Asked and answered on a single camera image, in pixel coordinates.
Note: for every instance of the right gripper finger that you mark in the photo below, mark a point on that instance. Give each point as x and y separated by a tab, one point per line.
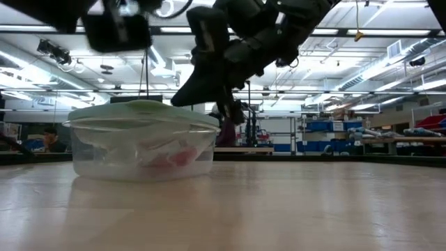
205	87
233	109

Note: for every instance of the mint green container lid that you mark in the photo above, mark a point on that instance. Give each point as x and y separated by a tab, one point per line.
139	109

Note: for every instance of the red elastic bandage roll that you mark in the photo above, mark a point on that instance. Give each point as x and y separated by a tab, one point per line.
181	157

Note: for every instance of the clear plastic zipper bag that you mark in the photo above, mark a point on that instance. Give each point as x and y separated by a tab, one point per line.
115	146

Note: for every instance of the clear plastic food container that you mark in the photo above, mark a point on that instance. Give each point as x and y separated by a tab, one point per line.
87	171

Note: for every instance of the black background robot arm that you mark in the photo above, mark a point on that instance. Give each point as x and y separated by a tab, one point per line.
249	125

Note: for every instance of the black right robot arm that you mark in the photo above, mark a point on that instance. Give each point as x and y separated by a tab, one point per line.
440	8

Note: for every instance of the standing person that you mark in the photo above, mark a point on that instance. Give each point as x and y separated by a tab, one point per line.
226	134

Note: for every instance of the yellow hanging tag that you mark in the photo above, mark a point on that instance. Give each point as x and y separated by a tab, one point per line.
358	35

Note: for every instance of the blue storage bin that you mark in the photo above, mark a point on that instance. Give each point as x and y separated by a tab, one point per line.
345	125
334	145

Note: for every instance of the seated person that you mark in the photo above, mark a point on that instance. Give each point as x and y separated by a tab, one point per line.
54	141

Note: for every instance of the long light bar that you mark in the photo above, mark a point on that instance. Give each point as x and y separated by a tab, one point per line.
383	32

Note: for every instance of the white air vent grille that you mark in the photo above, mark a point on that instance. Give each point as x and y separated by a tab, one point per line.
394	49

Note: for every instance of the grey wrapped bundle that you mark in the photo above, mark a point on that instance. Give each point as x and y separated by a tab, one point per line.
369	132
421	132

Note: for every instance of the small black hanging device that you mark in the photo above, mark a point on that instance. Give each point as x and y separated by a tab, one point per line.
417	62

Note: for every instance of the wooden workbench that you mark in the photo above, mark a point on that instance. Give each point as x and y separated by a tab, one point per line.
411	140

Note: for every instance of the red storage bin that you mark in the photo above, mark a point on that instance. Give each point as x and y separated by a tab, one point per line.
432	122

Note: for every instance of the black hanging camera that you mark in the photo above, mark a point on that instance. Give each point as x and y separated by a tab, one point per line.
292	63
59	55

